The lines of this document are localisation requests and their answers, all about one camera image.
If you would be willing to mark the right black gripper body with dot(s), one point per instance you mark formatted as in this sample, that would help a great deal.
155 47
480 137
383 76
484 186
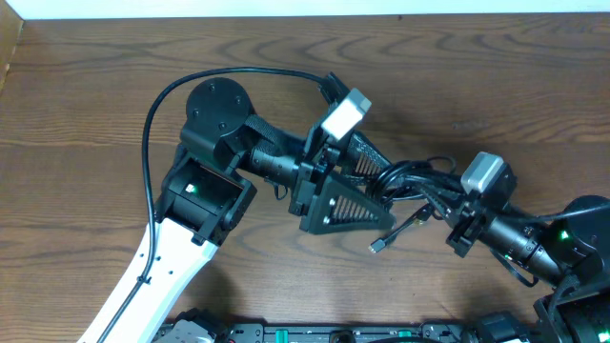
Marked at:
465 228

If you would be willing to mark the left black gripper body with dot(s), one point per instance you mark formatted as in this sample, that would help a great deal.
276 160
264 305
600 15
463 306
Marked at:
304 186

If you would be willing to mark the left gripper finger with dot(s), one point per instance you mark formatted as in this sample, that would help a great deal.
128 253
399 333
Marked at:
339 206
363 161

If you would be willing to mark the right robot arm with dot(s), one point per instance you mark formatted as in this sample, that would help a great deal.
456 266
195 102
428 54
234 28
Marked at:
568 250

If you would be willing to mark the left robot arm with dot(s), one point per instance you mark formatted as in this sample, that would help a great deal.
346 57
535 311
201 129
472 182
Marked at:
208 189

